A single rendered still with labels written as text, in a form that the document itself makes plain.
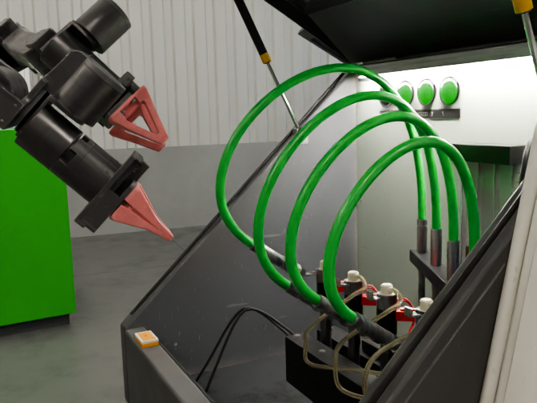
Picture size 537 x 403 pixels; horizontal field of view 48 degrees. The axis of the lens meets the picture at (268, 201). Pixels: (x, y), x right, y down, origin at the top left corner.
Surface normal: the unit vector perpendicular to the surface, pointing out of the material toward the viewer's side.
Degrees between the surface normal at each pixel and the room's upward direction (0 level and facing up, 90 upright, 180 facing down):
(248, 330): 90
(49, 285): 90
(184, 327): 90
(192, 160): 90
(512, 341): 76
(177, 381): 0
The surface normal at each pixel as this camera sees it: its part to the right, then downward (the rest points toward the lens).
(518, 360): -0.88, -0.15
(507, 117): -0.89, 0.09
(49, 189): 0.48, 0.11
